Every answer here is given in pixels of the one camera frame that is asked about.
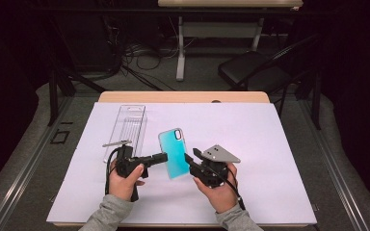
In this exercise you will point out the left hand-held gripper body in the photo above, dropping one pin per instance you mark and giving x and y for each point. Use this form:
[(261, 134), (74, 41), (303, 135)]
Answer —
[(125, 160)]

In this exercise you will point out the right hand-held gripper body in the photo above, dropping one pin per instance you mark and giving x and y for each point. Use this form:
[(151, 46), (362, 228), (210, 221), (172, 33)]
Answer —
[(218, 154)]

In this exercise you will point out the phone case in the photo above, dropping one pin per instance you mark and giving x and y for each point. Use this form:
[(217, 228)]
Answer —
[(175, 150)]

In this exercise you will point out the clear plastic box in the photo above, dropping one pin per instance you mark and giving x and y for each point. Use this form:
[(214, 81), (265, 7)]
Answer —
[(131, 125)]

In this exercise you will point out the person's left hand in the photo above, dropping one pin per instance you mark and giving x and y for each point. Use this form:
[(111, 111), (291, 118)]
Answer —
[(122, 187)]

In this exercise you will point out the person's right hand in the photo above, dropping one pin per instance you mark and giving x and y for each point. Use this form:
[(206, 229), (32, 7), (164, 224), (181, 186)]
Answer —
[(221, 197)]

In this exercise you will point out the white board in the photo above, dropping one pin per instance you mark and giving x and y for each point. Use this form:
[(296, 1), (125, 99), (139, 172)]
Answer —
[(253, 128)]

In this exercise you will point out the wooden table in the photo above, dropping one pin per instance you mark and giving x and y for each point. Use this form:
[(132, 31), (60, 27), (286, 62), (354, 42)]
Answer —
[(173, 97)]

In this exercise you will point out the black folding chair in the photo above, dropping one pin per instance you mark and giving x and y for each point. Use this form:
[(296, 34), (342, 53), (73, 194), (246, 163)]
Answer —
[(247, 67)]

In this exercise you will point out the black metal stand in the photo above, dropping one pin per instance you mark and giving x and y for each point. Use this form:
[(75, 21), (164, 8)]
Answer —
[(53, 99)]

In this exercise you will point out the white legged desk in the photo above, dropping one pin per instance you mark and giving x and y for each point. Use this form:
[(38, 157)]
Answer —
[(228, 3)]

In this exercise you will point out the aluminium floor rail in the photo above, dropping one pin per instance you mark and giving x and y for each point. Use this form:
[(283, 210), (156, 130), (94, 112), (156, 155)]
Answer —
[(25, 170), (335, 170)]

